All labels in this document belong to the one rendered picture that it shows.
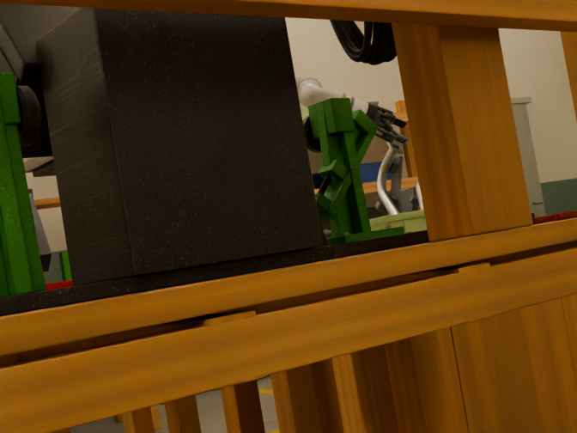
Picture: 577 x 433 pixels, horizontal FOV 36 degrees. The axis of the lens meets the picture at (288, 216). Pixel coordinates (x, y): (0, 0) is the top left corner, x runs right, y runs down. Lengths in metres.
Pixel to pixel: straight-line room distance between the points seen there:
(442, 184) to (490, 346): 1.07
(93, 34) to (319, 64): 7.29
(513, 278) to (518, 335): 1.06
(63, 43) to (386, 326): 0.55
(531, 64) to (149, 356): 9.19
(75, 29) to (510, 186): 0.66
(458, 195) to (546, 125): 8.65
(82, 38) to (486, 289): 0.65
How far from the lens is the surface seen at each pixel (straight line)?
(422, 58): 1.34
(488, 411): 2.35
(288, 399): 2.03
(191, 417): 1.89
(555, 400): 2.50
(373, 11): 1.18
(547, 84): 10.08
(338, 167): 1.65
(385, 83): 8.72
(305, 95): 2.56
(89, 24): 1.14
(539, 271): 1.40
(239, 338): 1.01
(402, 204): 2.81
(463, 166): 1.30
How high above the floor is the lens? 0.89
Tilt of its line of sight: 3 degrees up
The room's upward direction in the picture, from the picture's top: 9 degrees counter-clockwise
